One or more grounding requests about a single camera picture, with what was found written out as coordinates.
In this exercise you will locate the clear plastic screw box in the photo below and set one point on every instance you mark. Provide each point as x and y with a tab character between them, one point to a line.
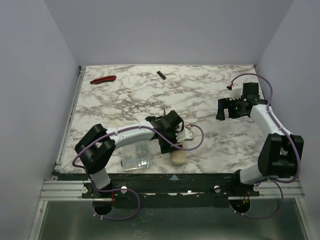
136	156

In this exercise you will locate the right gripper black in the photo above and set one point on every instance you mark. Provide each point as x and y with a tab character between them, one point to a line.
225	108

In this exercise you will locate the beige umbrella case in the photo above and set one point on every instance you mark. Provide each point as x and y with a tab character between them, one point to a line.
178	157

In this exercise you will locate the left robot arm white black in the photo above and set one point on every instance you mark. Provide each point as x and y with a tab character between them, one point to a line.
98	144

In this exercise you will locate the red black utility knife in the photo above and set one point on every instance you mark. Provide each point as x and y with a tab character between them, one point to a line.
105	79

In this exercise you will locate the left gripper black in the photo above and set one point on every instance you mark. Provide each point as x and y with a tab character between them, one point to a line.
167	144

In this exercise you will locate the aluminium rail frame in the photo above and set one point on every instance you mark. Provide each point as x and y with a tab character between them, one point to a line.
55	189

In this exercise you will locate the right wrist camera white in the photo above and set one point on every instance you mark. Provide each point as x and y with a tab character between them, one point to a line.
236	93

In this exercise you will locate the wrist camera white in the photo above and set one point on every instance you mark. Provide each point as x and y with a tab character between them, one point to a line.
236	93
185	135

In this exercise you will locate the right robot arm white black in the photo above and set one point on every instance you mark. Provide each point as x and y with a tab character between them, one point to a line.
281	152

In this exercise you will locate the small black bar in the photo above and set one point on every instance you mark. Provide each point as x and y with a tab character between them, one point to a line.
161	75

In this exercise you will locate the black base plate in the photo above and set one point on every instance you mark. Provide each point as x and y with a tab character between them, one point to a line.
163	190

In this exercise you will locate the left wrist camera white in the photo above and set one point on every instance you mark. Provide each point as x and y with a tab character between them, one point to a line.
185	135

